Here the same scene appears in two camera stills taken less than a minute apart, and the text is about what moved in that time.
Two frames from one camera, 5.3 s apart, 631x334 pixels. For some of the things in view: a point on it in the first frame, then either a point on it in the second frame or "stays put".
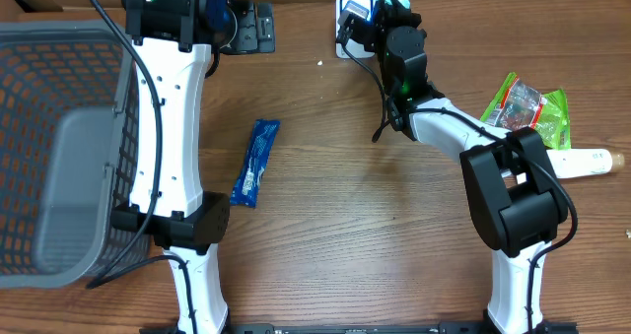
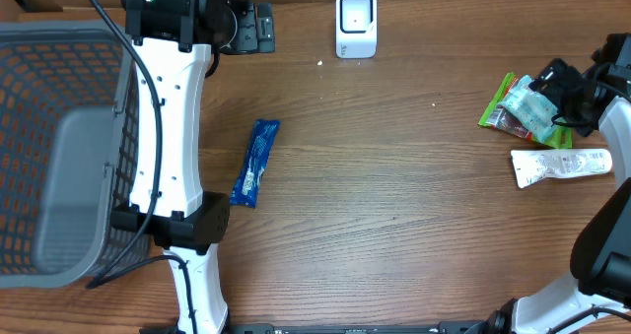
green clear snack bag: [518, 105] stays put
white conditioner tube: [578, 163] stays put
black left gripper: [258, 35] stays put
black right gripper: [385, 12] -> [556, 91]
